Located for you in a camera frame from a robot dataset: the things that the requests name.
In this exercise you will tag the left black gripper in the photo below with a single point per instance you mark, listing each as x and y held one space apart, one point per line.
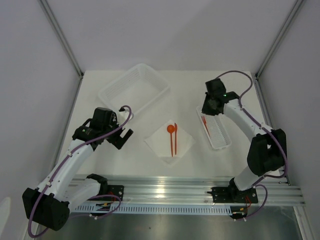
118 141

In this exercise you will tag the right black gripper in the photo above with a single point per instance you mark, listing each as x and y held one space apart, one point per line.
205 110

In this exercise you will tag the orange plastic fork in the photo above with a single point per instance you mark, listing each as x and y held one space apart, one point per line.
205 125

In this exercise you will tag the white paper napkin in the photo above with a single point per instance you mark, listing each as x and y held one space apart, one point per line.
159 143

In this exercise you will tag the orange plastic spoon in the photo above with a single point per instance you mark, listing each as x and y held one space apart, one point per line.
170 130

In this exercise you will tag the orange plastic knife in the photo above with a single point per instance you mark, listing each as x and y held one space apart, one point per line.
175 138

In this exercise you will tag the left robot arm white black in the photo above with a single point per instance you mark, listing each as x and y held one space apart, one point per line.
51 203

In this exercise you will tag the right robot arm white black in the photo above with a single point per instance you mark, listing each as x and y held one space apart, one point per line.
268 147

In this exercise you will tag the small white utensil tray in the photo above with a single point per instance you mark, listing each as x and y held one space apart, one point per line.
219 138

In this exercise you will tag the large white plastic basket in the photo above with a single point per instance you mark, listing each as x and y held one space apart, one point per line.
139 87

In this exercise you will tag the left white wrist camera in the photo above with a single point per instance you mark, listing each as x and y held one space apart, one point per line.
124 113

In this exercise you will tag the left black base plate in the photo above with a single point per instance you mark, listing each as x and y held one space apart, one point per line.
116 190

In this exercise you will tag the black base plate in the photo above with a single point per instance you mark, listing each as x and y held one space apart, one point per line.
116 190
233 195

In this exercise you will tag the aluminium mounting rail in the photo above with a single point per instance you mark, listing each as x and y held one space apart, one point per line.
166 190

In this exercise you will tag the white slotted cable duct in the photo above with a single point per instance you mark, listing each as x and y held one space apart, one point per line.
161 209

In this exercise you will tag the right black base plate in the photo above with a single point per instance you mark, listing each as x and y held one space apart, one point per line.
233 195

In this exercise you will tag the right aluminium frame post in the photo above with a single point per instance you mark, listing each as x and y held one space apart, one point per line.
280 36

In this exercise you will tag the aluminium frame post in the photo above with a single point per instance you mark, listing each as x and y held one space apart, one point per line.
51 18
280 36

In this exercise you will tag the left aluminium frame post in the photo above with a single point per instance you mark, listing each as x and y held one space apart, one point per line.
51 18

